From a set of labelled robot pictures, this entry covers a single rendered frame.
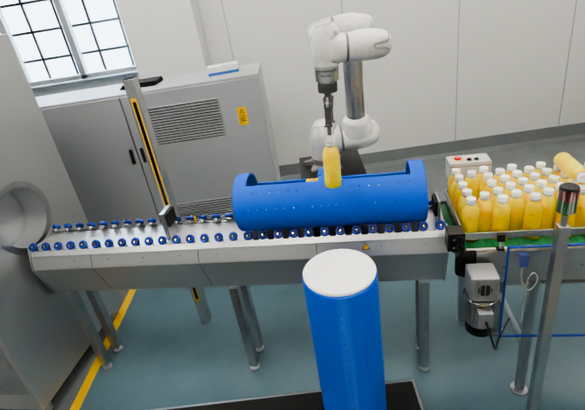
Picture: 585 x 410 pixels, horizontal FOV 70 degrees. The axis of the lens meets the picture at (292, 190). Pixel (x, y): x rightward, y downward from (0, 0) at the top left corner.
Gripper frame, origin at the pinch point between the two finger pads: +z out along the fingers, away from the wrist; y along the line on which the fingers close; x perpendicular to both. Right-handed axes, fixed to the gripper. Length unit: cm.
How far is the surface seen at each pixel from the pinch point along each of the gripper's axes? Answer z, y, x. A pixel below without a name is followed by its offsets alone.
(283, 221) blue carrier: 42.8, -4.8, -24.4
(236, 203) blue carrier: 33, -5, -46
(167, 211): 43, -15, -87
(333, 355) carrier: 76, 42, 0
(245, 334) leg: 120, -12, -55
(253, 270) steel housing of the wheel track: 72, -8, -43
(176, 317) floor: 150, -57, -124
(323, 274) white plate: 45, 32, -3
